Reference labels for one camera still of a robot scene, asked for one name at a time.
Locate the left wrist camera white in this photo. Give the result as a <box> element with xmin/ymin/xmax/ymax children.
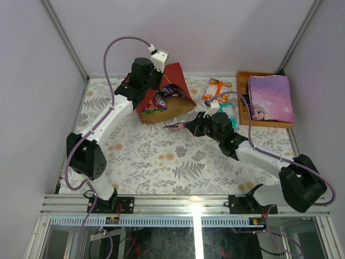
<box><xmin>148</xmin><ymin>44</ymin><xmax>169</xmax><ymax>73</ymax></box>

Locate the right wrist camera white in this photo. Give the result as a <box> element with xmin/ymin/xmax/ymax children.
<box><xmin>204</xmin><ymin>100</ymin><xmax>220</xmax><ymax>118</ymax></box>

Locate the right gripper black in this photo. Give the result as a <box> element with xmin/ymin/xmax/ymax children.
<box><xmin>185</xmin><ymin>112</ymin><xmax>223</xmax><ymax>144</ymax></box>

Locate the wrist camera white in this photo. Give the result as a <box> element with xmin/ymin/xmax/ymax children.
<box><xmin>148</xmin><ymin>44</ymin><xmax>169</xmax><ymax>73</ymax></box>
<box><xmin>204</xmin><ymin>100</ymin><xmax>220</xmax><ymax>118</ymax></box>

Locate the black object in tray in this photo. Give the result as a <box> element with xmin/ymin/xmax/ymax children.
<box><xmin>241</xmin><ymin>93</ymin><xmax>250</xmax><ymax>106</ymax></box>

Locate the teal snack packet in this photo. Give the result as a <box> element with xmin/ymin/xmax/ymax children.
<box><xmin>219</xmin><ymin>103</ymin><xmax>239</xmax><ymax>131</ymax></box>

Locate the floral table mat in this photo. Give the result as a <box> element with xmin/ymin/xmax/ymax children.
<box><xmin>58</xmin><ymin>77</ymin><xmax>300</xmax><ymax>195</ymax></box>

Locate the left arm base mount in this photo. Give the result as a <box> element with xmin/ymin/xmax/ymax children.
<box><xmin>83</xmin><ymin>190</ymin><xmax>135</xmax><ymax>215</ymax></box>

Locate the purple princess cloth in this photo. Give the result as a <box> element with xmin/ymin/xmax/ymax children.
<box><xmin>248</xmin><ymin>75</ymin><xmax>294</xmax><ymax>123</ymax></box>

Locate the orange wooden tray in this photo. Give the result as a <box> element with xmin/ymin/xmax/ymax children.
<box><xmin>236</xmin><ymin>71</ymin><xmax>294</xmax><ymax>129</ymax></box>

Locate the orange snack packet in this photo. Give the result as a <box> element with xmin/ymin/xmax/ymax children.
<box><xmin>202</xmin><ymin>78</ymin><xmax>232</xmax><ymax>104</ymax></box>

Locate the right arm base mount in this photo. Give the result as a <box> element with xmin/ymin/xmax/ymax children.
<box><xmin>223</xmin><ymin>184</ymin><xmax>270</xmax><ymax>218</ymax></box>

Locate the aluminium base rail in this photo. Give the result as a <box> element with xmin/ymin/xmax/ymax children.
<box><xmin>40</xmin><ymin>193</ymin><xmax>329</xmax><ymax>228</ymax></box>

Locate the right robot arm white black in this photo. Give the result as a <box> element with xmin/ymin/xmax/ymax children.
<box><xmin>185</xmin><ymin>112</ymin><xmax>327</xmax><ymax>213</ymax></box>

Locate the purple snack packet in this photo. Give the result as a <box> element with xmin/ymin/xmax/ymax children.
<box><xmin>163</xmin><ymin>122</ymin><xmax>188</xmax><ymax>130</ymax></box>

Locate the red green snack packet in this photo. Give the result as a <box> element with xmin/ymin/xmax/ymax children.
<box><xmin>141</xmin><ymin>93</ymin><xmax>167</xmax><ymax>114</ymax></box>

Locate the red brown paper bag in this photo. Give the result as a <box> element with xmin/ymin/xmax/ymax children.
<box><xmin>136</xmin><ymin>63</ymin><xmax>196</xmax><ymax>124</ymax></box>

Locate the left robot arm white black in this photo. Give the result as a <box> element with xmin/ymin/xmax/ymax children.
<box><xmin>66</xmin><ymin>51</ymin><xmax>168</xmax><ymax>213</ymax></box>

